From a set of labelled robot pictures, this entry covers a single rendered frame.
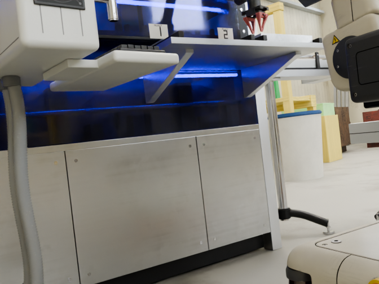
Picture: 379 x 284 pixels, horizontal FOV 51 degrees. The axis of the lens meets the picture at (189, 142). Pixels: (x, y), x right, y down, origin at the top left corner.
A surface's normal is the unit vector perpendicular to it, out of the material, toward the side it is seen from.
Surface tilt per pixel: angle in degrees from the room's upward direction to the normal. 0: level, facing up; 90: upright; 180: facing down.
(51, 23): 90
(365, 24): 90
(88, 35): 90
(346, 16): 90
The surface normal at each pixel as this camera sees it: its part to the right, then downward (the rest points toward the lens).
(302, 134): 0.00, 0.07
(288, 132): -0.49, 0.13
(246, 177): 0.51, -0.05
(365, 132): -0.85, 0.11
